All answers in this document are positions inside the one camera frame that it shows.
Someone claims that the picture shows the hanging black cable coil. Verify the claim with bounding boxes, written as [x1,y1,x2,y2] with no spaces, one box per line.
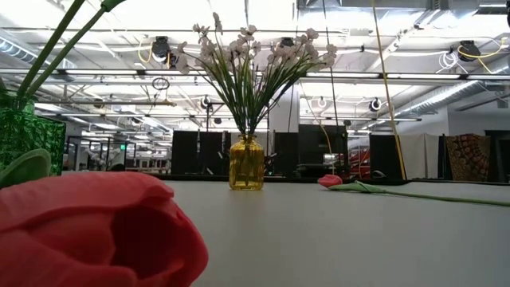
[151,76,171,92]

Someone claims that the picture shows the white hanging sheet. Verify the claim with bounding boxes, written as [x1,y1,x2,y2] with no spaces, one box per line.
[398,133,441,180]

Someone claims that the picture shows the black partition panel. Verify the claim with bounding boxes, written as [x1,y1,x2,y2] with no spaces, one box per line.
[369,134,402,180]
[171,130,199,175]
[198,131,231,175]

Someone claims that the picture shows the amber glass bottle vase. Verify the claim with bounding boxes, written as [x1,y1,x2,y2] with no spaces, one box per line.
[229,133,265,191]

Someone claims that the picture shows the red artificial tulip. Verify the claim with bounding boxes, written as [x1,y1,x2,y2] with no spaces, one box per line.
[0,147,210,287]
[317,174,510,207]

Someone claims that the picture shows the patterned brown cloth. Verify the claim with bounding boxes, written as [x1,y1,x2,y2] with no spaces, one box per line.
[445,133,492,183]

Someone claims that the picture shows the black metal frame rig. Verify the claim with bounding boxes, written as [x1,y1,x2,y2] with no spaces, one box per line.
[206,101,271,176]

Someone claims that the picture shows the yellow hanging cable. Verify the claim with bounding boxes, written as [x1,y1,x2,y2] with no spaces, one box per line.
[370,0,407,180]

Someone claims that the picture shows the red background equipment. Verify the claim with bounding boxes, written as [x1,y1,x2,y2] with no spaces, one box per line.
[347,149,371,179]

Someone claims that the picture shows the white speckled flower bunch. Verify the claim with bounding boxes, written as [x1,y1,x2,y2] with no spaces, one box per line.
[238,26,339,136]
[175,11,264,136]

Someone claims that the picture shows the green textured glass vase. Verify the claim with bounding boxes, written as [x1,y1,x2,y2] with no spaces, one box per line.
[0,93,67,179]

